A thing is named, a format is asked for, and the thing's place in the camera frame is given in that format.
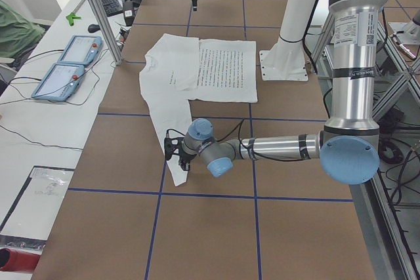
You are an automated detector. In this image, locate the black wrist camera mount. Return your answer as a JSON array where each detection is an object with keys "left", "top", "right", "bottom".
[{"left": 163, "top": 136, "right": 183, "bottom": 161}]

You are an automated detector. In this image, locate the green cloth on chair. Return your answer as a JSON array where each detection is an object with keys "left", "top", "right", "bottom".
[{"left": 1, "top": 1, "right": 45, "bottom": 59}]

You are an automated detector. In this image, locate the white camera mast base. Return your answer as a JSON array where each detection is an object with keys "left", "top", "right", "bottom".
[{"left": 260, "top": 0, "right": 316, "bottom": 81}]

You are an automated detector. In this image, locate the white long-sleeve printed shirt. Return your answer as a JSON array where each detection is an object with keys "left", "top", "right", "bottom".
[{"left": 138, "top": 33, "right": 259, "bottom": 188}]

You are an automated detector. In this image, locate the red cylinder object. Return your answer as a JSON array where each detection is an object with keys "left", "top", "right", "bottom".
[{"left": 1, "top": 248, "right": 41, "bottom": 273}]

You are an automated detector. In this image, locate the black keyboard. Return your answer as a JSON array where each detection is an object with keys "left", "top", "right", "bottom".
[{"left": 101, "top": 0, "right": 123, "bottom": 17}]

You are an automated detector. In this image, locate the upper blue teach pendant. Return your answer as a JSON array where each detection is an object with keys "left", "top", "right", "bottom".
[{"left": 58, "top": 35, "right": 102, "bottom": 66}]

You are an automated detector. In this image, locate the blue teach pendant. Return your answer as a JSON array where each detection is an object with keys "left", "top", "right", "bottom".
[
  {"left": 31, "top": 63, "right": 85, "bottom": 102},
  {"left": 58, "top": 35, "right": 102, "bottom": 66}
]

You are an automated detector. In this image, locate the black computer mouse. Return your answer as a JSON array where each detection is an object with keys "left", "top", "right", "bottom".
[{"left": 88, "top": 24, "right": 100, "bottom": 33}]

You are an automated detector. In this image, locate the black power adapter with label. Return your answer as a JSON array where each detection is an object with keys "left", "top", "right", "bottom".
[{"left": 122, "top": 0, "right": 135, "bottom": 26}]

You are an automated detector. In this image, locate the green plastic clamp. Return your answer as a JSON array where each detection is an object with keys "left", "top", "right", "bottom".
[{"left": 66, "top": 12, "right": 81, "bottom": 26}]

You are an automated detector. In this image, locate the clear plastic document sleeve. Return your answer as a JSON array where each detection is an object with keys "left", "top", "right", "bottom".
[{"left": 1, "top": 165, "right": 74, "bottom": 250}]

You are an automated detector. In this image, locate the aluminium frame post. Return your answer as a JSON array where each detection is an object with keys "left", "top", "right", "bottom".
[{"left": 88, "top": 0, "right": 123, "bottom": 66}]

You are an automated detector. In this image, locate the black pendant cable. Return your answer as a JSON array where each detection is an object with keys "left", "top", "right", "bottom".
[{"left": 0, "top": 49, "right": 109, "bottom": 151}]

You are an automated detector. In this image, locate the lower blue teach pendant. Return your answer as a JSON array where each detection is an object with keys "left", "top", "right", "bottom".
[{"left": 31, "top": 63, "right": 85, "bottom": 102}]

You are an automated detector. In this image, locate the aluminium truss frame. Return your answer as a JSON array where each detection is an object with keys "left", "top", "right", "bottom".
[{"left": 310, "top": 7, "right": 420, "bottom": 280}]

